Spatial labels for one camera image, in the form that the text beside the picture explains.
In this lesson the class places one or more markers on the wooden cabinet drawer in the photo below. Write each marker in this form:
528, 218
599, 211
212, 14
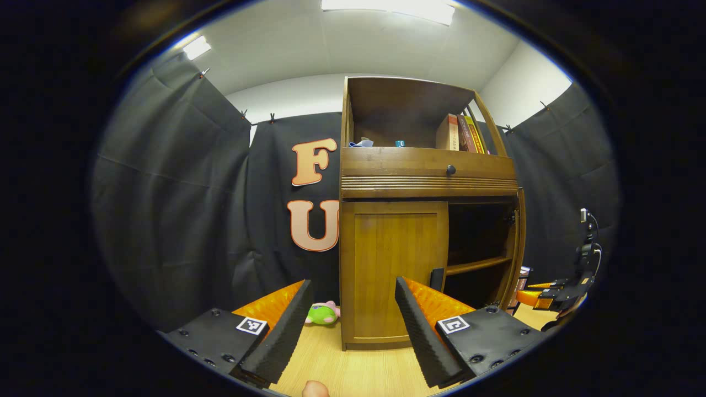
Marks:
397, 162

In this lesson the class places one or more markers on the ceiling light strip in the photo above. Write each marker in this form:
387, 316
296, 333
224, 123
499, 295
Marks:
197, 48

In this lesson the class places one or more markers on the dark red book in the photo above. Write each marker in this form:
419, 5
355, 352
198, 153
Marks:
466, 135

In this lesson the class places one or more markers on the wooden cabinet door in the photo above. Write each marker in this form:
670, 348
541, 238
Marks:
518, 248
391, 264

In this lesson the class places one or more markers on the wooden double-door shoe cabinet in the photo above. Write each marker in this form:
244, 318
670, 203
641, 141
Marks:
397, 105

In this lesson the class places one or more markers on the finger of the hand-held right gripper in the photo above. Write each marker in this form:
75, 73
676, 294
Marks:
535, 299
546, 285

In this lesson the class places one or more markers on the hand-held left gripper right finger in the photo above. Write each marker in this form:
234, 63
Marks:
422, 336

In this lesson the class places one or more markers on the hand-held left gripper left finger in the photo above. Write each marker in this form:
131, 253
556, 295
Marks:
284, 336

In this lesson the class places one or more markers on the green plush toy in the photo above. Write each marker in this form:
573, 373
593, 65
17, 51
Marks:
321, 314

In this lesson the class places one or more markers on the wooden inner shelf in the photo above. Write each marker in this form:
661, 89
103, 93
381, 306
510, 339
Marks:
474, 266

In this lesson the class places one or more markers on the yellow book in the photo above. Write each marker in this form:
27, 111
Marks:
476, 138

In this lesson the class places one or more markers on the blue and white small item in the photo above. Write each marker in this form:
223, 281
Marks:
361, 143

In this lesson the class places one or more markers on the tan leaning book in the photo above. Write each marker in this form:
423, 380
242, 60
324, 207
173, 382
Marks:
448, 132

